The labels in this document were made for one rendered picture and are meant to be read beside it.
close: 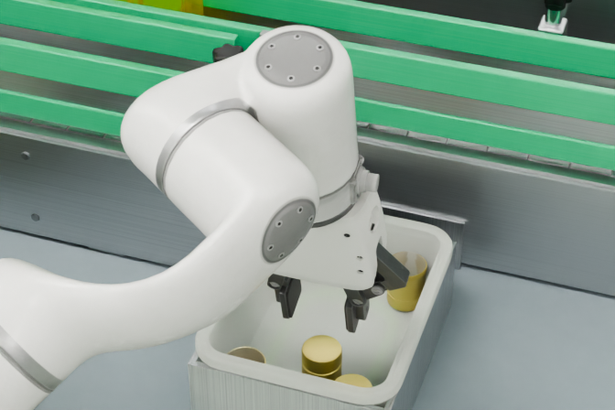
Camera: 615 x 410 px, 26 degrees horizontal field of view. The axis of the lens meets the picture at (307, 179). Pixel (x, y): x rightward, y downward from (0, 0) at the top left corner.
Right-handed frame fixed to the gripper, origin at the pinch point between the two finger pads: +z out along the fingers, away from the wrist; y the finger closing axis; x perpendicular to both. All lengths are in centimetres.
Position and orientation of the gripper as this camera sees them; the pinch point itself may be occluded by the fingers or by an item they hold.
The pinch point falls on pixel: (322, 298)
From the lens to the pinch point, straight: 108.4
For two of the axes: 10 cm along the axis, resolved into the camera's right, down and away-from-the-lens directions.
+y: -9.6, -1.8, 2.3
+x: -2.8, 7.7, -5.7
